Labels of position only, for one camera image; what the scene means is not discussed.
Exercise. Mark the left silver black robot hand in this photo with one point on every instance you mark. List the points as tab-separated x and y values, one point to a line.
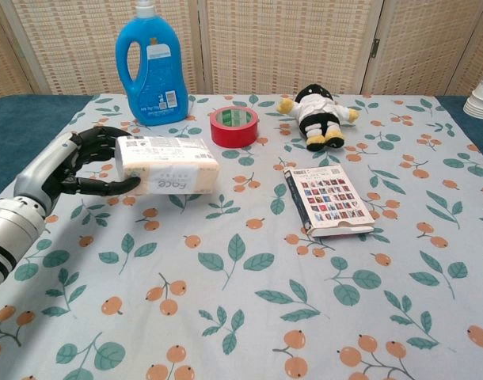
43	170

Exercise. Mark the white Face tissue pack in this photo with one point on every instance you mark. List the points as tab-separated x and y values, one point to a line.
170	158

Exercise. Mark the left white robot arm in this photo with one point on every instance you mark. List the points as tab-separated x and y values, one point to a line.
8	233

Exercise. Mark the white card box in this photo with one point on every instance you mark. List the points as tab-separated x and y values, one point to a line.
332	202

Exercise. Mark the blue detergent pump bottle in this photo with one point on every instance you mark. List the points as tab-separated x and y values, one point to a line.
158	91

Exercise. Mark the red tape roll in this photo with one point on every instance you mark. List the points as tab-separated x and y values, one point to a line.
233	136

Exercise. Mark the floral leaf and berry tablecloth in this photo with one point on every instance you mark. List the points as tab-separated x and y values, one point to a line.
241	277

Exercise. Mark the woven folding screen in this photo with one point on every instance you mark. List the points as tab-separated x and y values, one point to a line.
285	47

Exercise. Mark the black and white plush doll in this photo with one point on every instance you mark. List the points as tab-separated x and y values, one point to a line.
318	111

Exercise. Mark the brass screen hinge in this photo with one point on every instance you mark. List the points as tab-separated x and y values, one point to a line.
375	48

